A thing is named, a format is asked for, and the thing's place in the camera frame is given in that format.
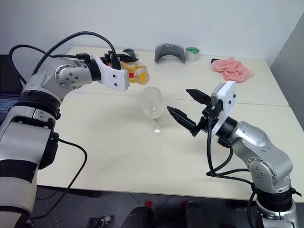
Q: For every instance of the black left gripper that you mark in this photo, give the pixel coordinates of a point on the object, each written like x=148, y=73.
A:
x=108, y=59

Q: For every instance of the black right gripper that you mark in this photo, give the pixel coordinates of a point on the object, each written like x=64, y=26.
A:
x=209, y=116

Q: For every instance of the clear bottle with orange drink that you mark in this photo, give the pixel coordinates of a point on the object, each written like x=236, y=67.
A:
x=140, y=74

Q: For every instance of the clear wine glass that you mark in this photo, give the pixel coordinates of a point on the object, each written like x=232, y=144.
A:
x=152, y=102

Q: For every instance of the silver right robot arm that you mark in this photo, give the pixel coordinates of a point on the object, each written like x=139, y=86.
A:
x=261, y=152

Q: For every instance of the dark grey round cap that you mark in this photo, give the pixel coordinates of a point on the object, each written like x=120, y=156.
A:
x=129, y=51

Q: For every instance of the grey curved plastic shell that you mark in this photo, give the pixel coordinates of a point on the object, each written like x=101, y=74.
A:
x=159, y=55

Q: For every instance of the silver tape roll green core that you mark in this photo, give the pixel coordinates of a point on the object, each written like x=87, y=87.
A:
x=192, y=55

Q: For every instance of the pink cloth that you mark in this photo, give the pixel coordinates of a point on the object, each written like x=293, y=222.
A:
x=235, y=70

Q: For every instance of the dark laptop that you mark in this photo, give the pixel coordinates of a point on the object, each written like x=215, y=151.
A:
x=9, y=78

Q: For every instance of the black box with white knob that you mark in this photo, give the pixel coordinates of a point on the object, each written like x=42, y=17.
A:
x=101, y=222

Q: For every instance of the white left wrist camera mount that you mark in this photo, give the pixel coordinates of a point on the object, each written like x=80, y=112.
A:
x=114, y=78

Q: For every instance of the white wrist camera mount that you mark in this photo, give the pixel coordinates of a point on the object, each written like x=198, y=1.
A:
x=229, y=99
x=114, y=78

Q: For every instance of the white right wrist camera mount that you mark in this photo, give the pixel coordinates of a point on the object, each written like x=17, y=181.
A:
x=229, y=99

